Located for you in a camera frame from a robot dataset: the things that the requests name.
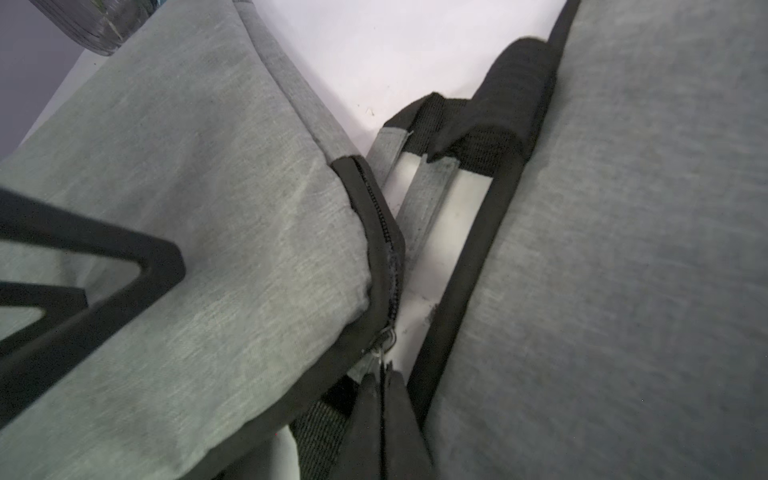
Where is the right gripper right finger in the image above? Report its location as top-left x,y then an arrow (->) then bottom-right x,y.
330,364 -> 434,480

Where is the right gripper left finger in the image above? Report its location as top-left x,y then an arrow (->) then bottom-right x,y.
0,187 -> 187,430

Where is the grey laptop bag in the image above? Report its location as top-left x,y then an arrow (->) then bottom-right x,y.
291,1 -> 767,479
1,1 -> 403,479

